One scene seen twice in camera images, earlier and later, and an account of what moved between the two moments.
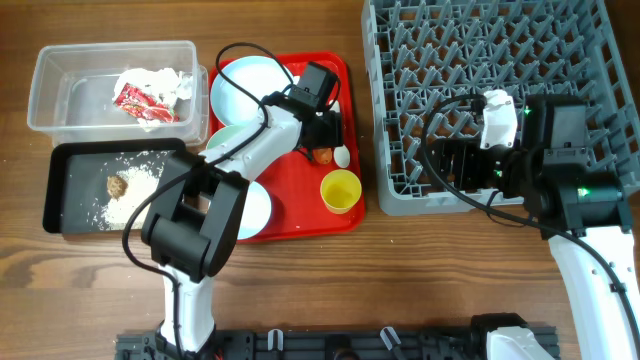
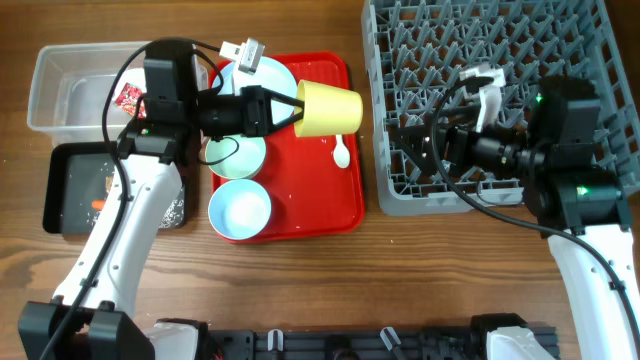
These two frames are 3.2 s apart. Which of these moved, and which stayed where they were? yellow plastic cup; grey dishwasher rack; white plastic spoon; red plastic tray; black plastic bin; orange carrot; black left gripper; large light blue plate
Moved: orange carrot; yellow plastic cup; black left gripper
Stayed: large light blue plate; white plastic spoon; black plastic bin; red plastic tray; grey dishwasher rack
